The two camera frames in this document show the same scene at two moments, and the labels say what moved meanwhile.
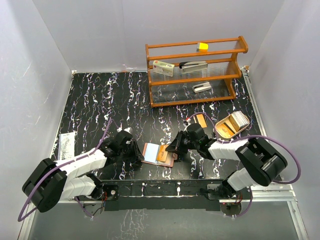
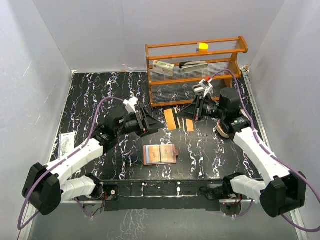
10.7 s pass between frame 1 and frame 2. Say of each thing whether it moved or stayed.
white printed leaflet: stayed
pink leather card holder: stayed
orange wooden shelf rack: stayed
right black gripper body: moved
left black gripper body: moved
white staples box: stayed
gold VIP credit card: moved
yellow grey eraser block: stayed
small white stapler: stayed
